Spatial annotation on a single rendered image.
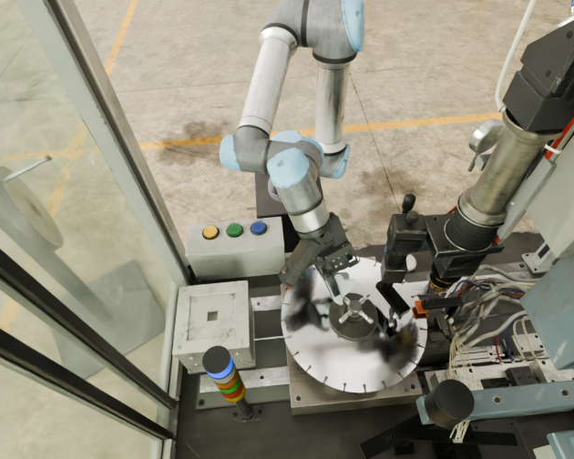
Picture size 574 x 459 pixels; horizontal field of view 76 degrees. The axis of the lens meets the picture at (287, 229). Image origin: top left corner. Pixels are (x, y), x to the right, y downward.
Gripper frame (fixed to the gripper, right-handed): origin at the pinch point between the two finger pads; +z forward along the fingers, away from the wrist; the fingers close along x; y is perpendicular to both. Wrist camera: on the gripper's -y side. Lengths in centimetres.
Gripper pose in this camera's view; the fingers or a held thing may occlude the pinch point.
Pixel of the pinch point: (336, 300)
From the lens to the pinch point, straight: 85.4
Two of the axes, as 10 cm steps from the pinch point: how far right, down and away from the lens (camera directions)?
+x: -2.6, -3.4, 9.0
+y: 8.8, -4.6, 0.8
